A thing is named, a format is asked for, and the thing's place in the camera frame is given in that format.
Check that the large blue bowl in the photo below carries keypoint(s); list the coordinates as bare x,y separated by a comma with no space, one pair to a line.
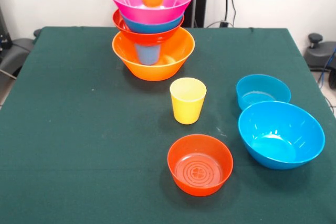
152,27
281,134

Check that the wide red bowl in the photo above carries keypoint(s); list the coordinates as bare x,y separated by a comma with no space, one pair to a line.
147,37

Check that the blue cup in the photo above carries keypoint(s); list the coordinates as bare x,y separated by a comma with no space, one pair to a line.
148,54

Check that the large orange bowl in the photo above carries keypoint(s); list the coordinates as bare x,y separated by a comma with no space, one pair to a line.
168,69

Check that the yellow cup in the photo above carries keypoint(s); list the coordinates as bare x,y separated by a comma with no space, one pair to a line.
188,108

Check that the small teal blue bowl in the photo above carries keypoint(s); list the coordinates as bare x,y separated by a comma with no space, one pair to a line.
262,90

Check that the small red bowl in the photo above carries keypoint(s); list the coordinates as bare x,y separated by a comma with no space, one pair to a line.
199,171

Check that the dark green table cloth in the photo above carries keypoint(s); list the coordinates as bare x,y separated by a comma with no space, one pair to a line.
147,205

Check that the black pedestal leg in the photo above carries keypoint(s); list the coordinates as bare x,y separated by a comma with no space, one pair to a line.
15,51
319,56

